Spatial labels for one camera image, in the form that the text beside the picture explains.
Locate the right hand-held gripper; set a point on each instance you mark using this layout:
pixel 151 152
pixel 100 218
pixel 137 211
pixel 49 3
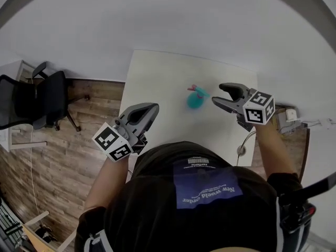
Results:
pixel 258 109

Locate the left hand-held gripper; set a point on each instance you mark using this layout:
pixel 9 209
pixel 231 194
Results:
pixel 110 142

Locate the pink and teal plastic toy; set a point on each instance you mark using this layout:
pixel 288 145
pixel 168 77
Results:
pixel 202 91

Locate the teal spray bottle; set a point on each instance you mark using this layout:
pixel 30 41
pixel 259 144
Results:
pixel 193 104

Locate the person's left forearm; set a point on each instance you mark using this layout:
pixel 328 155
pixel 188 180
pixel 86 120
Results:
pixel 105 182

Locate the person's right forearm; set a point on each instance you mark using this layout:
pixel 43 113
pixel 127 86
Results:
pixel 273 151

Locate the white square table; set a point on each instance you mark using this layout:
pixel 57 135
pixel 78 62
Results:
pixel 162 83

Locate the small white device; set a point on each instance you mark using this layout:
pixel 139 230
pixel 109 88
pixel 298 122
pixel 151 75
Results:
pixel 291 115

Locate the black office chair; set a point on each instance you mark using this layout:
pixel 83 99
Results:
pixel 39 98

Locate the person's black printed t-shirt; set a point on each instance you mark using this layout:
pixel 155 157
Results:
pixel 183 219

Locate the white long desk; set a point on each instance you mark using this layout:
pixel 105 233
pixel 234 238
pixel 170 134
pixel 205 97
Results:
pixel 29 144

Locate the black device red button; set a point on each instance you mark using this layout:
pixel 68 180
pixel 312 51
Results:
pixel 296 216

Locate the dark metal rack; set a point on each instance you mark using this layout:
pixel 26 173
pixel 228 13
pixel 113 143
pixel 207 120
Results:
pixel 9 224

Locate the white wall box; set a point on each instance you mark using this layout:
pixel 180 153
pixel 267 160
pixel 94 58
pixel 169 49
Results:
pixel 325 122

